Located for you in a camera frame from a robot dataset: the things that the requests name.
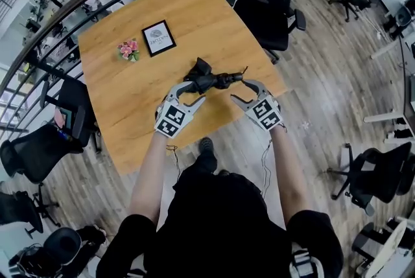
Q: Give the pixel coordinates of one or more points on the person's black trousers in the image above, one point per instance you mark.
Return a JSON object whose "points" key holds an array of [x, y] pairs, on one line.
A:
{"points": [[206, 163]]}

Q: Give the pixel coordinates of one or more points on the person's left black shoe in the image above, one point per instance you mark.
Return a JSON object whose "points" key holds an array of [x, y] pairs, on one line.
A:
{"points": [[205, 144]]}

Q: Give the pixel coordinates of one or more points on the pink flowers in white pot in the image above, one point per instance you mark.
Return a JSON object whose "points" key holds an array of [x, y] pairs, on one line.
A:
{"points": [[128, 50]]}

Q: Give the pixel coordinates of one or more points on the white black waist pack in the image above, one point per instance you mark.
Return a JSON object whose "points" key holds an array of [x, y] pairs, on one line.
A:
{"points": [[304, 263]]}

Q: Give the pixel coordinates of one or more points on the person's right forearm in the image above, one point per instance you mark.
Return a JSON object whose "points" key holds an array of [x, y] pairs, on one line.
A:
{"points": [[288, 176]]}

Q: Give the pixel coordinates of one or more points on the black mesh office chair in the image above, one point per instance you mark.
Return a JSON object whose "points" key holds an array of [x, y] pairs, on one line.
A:
{"points": [[269, 11]]}

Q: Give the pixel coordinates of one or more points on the pink pouch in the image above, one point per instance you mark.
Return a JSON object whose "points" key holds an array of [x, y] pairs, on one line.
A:
{"points": [[59, 116]]}

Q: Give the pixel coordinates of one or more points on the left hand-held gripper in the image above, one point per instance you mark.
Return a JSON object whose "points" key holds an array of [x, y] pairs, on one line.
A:
{"points": [[172, 119]]}

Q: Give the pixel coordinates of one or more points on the person's black shoe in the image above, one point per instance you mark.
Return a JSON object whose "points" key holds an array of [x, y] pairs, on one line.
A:
{"points": [[224, 172], [205, 144]]}

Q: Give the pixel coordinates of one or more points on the black framed picture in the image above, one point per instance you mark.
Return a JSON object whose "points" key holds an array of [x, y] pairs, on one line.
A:
{"points": [[159, 38]]}

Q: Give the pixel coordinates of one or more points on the person's right black shoe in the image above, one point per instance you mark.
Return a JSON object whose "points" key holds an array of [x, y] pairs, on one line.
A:
{"points": [[224, 172]]}

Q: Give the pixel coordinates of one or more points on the person's black shirt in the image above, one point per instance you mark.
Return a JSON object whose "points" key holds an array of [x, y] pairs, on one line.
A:
{"points": [[220, 228]]}

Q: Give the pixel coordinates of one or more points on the wooden table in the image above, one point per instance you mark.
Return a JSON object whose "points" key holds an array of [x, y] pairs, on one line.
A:
{"points": [[136, 92]]}

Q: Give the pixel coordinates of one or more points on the person's left forearm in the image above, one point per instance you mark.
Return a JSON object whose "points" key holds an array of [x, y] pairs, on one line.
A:
{"points": [[150, 176]]}

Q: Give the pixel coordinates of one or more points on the white round table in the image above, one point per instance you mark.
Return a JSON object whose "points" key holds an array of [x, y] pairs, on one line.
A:
{"points": [[394, 244]]}

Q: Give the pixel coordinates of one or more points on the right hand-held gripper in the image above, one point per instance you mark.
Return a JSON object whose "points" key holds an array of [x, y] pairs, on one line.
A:
{"points": [[266, 114]]}

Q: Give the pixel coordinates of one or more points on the black umbrella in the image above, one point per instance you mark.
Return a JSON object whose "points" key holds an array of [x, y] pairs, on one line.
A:
{"points": [[210, 79]]}

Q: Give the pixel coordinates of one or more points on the white legged dark desk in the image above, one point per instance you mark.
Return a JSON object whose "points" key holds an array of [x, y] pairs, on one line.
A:
{"points": [[407, 92]]}

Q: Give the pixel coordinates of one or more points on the teal box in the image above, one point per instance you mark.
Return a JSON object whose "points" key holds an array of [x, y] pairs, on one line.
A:
{"points": [[69, 118]]}

